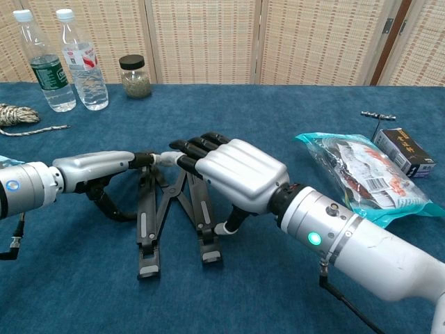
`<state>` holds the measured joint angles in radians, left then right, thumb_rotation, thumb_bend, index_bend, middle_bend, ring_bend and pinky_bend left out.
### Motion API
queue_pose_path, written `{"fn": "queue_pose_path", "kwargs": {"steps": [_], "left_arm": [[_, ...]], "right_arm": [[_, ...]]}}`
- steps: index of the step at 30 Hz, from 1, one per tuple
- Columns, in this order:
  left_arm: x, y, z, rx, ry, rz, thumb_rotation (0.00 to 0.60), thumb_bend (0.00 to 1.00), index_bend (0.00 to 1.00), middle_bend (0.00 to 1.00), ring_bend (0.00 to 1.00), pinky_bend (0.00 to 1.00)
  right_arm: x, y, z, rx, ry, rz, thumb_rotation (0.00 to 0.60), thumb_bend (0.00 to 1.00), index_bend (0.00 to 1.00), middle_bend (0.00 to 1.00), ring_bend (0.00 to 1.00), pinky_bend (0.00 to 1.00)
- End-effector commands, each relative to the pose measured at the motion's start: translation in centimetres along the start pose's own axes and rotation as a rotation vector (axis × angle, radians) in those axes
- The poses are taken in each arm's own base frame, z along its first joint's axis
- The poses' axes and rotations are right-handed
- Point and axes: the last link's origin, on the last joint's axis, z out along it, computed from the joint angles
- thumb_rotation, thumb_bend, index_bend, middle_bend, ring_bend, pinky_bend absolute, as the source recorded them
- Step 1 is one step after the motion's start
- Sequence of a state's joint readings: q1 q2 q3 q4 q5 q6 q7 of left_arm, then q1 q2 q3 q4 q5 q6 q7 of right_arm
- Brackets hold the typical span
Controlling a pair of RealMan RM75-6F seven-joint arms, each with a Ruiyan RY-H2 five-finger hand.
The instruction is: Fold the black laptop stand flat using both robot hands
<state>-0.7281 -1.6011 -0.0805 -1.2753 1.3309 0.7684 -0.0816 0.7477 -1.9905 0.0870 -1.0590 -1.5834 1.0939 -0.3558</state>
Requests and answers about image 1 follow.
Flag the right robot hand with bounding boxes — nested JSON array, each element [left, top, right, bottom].
[[168, 131, 291, 237]]

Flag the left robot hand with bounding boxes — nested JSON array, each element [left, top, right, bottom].
[[51, 150, 181, 222]]

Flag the black folding laptop stand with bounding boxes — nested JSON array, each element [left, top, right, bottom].
[[135, 161, 223, 281]]

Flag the red label water bottle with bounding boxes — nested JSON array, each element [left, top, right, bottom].
[[55, 8, 110, 111]]

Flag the light blue wet wipes pack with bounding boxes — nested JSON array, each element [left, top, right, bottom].
[[0, 154, 26, 166]]

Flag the glass jar black lid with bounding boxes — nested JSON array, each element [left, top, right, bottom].
[[118, 54, 153, 100]]

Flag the green label water bottle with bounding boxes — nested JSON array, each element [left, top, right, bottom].
[[13, 9, 77, 113]]

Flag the teal snack bag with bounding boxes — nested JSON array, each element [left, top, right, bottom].
[[294, 131, 445, 230]]

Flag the blue felt table mat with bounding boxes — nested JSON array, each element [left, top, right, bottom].
[[0, 81, 445, 334]]

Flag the bamboo folding screen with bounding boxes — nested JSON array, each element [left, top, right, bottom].
[[0, 0, 445, 87]]

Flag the small black carton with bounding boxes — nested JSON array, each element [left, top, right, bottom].
[[371, 127, 436, 179]]

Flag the coiled beige patterned rope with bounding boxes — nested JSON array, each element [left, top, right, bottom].
[[0, 103, 72, 137]]

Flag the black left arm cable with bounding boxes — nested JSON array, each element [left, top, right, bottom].
[[0, 212, 27, 261]]

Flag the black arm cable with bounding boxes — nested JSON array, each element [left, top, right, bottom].
[[0, 212, 27, 261], [318, 259, 387, 334]]

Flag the metal bar with black cord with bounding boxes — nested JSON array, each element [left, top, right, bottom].
[[360, 110, 398, 140]]

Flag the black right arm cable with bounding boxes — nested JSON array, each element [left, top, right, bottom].
[[318, 259, 387, 334]]

